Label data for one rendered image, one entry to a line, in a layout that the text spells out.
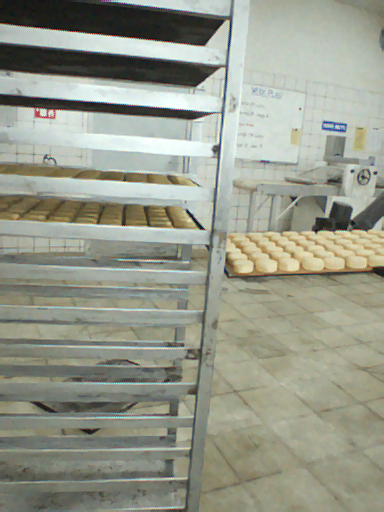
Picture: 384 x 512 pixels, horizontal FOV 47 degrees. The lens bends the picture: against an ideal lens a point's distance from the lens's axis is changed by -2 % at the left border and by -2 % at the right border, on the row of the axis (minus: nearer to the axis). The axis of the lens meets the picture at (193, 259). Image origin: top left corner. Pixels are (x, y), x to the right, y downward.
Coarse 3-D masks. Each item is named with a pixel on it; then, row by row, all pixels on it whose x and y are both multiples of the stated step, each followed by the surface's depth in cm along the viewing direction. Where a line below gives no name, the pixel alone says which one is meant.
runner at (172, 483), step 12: (84, 480) 106; (96, 480) 106; (108, 480) 106; (120, 480) 107; (132, 480) 107; (144, 480) 108; (156, 480) 108; (168, 480) 109; (180, 480) 109; (0, 492) 103; (12, 492) 104; (24, 492) 104; (36, 492) 104; (48, 492) 105
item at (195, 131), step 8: (192, 128) 129; (200, 128) 129; (192, 136) 129; (200, 136) 130; (192, 160) 131; (192, 168) 132; (184, 200) 136; (184, 248) 138; (184, 256) 138; (184, 288) 141; (184, 304) 142; (176, 328) 144; (184, 328) 145; (176, 336) 145; (176, 360) 147; (176, 408) 152; (168, 432) 154; (176, 432) 154
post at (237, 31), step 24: (240, 0) 80; (240, 24) 81; (240, 48) 83; (240, 72) 84; (240, 96) 85; (216, 168) 90; (216, 192) 90; (216, 216) 90; (216, 240) 91; (216, 264) 93; (216, 288) 94; (216, 312) 96; (216, 336) 97; (192, 432) 105; (192, 456) 104; (192, 480) 106; (192, 504) 108
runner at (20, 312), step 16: (0, 304) 92; (64, 320) 94; (80, 320) 95; (96, 320) 95; (112, 320) 96; (128, 320) 96; (144, 320) 97; (160, 320) 97; (176, 320) 98; (192, 320) 99
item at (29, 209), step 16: (0, 208) 104; (16, 208) 105; (32, 208) 115; (48, 208) 110; (64, 208) 111; (80, 208) 124; (96, 208) 114; (112, 208) 118; (128, 208) 119; (160, 208) 126; (176, 208) 126; (96, 224) 102; (112, 224) 95; (128, 224) 96; (144, 224) 98; (160, 224) 99; (176, 224) 103; (192, 224) 103
